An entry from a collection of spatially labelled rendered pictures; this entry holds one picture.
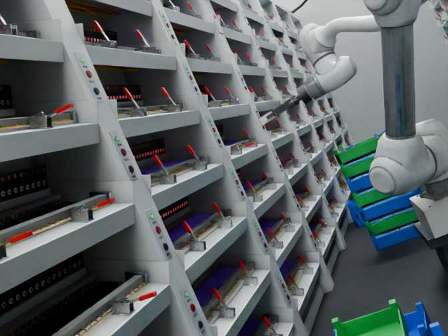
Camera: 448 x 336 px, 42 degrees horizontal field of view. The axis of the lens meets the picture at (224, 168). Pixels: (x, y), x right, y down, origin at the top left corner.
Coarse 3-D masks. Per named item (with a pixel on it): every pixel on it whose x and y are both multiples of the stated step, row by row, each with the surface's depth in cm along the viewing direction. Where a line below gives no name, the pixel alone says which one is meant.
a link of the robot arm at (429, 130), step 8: (432, 120) 210; (416, 128) 209; (424, 128) 208; (432, 128) 207; (440, 128) 208; (424, 136) 207; (432, 136) 206; (440, 136) 206; (432, 144) 204; (440, 144) 205; (440, 152) 204; (440, 160) 204; (440, 168) 204; (440, 176) 208
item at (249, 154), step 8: (232, 136) 267; (240, 136) 266; (256, 136) 264; (264, 136) 263; (264, 144) 260; (248, 152) 230; (256, 152) 243; (264, 152) 257; (232, 160) 207; (240, 160) 218; (248, 160) 230
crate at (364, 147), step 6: (372, 138) 309; (378, 138) 289; (360, 144) 312; (366, 144) 292; (372, 144) 291; (336, 150) 297; (348, 150) 295; (354, 150) 294; (360, 150) 293; (366, 150) 292; (372, 150) 291; (336, 156) 298; (342, 156) 297; (348, 156) 296; (354, 156) 295; (360, 156) 294; (342, 162) 297
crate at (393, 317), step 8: (392, 304) 169; (376, 312) 173; (384, 312) 172; (392, 312) 172; (400, 312) 168; (336, 320) 175; (352, 320) 175; (360, 320) 175; (368, 320) 174; (376, 320) 174; (384, 320) 174; (392, 320) 173; (400, 320) 165; (336, 328) 175; (344, 328) 177; (352, 328) 176; (360, 328) 176; (368, 328) 176; (376, 328) 175; (384, 328) 173; (392, 328) 171; (400, 328) 170
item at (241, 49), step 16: (224, 16) 332; (240, 16) 329; (240, 48) 332; (256, 48) 329; (256, 80) 332; (288, 144) 331; (304, 176) 331; (320, 208) 331; (336, 224) 336; (336, 240) 331
